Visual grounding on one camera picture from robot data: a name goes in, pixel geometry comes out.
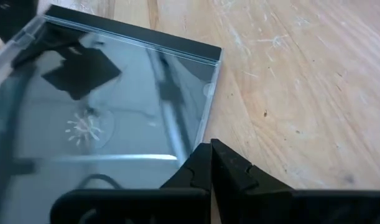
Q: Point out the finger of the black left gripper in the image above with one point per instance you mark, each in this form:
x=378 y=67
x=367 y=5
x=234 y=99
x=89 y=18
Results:
x=9 y=15

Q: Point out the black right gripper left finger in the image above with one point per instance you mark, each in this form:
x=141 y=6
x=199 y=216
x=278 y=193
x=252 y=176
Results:
x=199 y=174

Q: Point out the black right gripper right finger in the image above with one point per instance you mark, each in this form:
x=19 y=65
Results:
x=230 y=177

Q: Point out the clear black jewel case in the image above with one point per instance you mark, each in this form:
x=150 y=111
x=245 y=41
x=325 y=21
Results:
x=130 y=102

